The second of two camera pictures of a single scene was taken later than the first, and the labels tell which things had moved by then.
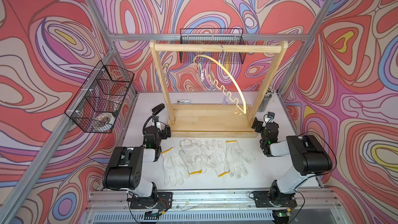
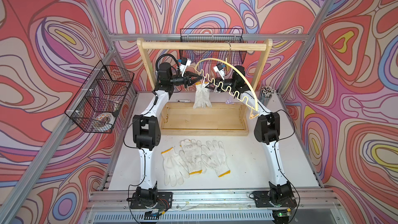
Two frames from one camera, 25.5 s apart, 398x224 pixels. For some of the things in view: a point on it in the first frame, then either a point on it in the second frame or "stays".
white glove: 174,169 stays
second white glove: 192,155 stays
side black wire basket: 97,105 stays
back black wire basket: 213,36 stays
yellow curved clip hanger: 244,108 -> 253,113
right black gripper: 258,124 -> 223,83
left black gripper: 162,133 -> 184,80
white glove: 236,158 -> 202,95
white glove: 214,156 stays
